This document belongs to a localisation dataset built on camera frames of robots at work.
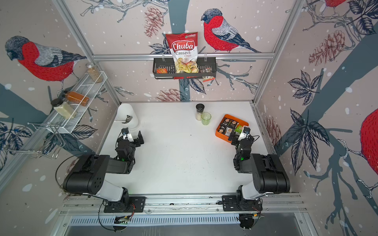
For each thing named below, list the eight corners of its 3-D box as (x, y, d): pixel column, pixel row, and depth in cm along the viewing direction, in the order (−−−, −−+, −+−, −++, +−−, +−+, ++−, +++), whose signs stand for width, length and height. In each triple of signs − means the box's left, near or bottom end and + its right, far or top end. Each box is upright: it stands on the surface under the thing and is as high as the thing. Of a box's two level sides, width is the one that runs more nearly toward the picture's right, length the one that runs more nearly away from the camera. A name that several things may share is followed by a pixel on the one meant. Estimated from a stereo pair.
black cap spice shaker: (195, 120, 112) (195, 109, 102) (196, 113, 116) (196, 102, 106) (202, 121, 111) (202, 110, 101) (203, 114, 115) (203, 103, 105)
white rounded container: (122, 131, 105) (112, 118, 93) (127, 117, 113) (119, 103, 101) (137, 131, 105) (130, 117, 93) (141, 117, 113) (135, 103, 101)
